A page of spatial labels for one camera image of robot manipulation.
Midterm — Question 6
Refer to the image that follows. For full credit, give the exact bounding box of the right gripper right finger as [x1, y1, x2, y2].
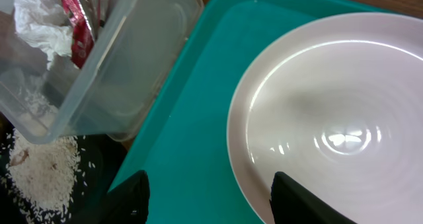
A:
[270, 171, 356, 224]

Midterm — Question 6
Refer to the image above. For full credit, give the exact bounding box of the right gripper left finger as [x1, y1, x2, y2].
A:
[69, 170, 150, 224]

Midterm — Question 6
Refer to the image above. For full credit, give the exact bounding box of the white rice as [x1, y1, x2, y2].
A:
[7, 129, 81, 213]

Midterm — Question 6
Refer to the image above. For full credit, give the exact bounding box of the white napkin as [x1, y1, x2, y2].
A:
[14, 0, 73, 70]

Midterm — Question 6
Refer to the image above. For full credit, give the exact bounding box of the red snack wrapper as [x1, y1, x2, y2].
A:
[59, 0, 109, 69]

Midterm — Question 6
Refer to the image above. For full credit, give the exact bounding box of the black plastic tray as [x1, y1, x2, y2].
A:
[1, 116, 126, 223]

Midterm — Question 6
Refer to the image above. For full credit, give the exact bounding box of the teal serving tray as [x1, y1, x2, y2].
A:
[113, 0, 371, 223]

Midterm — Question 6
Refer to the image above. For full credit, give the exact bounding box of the pink plate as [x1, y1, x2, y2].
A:
[227, 13, 422, 223]

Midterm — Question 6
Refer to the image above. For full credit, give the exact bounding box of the clear plastic bin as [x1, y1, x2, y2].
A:
[1, 0, 204, 143]

